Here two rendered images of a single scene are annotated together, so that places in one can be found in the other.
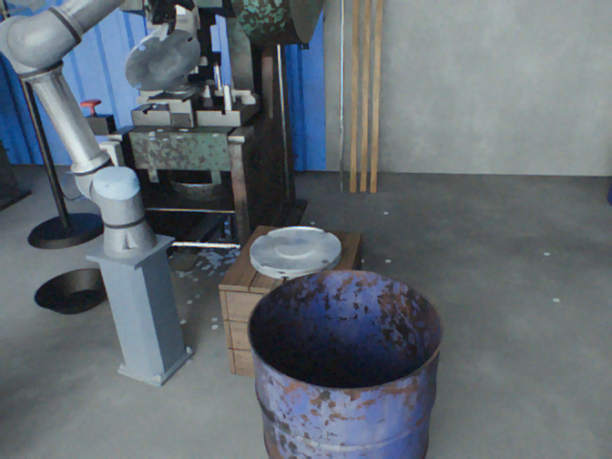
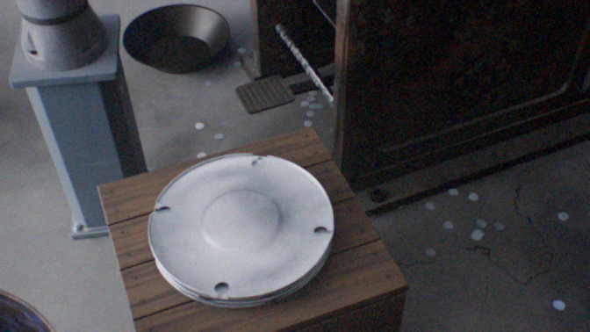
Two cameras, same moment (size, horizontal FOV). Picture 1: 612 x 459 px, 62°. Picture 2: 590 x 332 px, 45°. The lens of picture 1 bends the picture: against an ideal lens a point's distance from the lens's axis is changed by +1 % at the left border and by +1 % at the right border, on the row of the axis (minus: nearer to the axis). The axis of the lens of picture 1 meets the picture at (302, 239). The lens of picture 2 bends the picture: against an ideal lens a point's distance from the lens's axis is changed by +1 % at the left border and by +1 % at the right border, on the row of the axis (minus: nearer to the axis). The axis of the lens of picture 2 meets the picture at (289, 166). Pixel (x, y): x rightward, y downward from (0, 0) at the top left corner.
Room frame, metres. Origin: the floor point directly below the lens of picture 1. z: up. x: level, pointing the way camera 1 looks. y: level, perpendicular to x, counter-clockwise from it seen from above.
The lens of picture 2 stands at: (1.09, -0.61, 1.24)
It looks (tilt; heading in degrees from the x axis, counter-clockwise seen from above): 46 degrees down; 56
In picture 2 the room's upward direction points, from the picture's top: 2 degrees counter-clockwise
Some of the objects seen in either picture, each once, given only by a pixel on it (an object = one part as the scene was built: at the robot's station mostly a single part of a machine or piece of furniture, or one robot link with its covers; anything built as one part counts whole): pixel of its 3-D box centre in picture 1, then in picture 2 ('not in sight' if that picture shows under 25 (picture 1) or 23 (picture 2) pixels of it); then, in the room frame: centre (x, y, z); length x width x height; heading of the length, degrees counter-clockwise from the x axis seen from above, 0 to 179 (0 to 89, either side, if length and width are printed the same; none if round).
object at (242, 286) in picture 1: (298, 300); (248, 292); (1.42, 0.02, 0.18); 0.40 x 0.38 x 0.35; 166
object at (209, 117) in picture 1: (198, 109); not in sight; (2.12, 0.40, 0.68); 0.45 x 0.30 x 0.06; 78
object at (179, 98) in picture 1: (180, 109); not in sight; (1.95, 0.44, 0.72); 0.25 x 0.14 x 0.14; 168
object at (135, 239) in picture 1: (127, 230); (60, 23); (1.35, 0.52, 0.50); 0.15 x 0.15 x 0.10
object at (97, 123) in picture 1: (103, 137); not in sight; (1.95, 0.75, 0.62); 0.10 x 0.06 x 0.20; 78
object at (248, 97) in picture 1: (235, 88); not in sight; (2.08, 0.24, 0.76); 0.17 x 0.06 x 0.10; 78
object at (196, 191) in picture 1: (209, 181); not in sight; (2.12, 0.40, 0.36); 0.34 x 0.34 x 0.10
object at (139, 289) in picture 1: (145, 307); (94, 133); (1.35, 0.52, 0.23); 0.19 x 0.19 x 0.45; 63
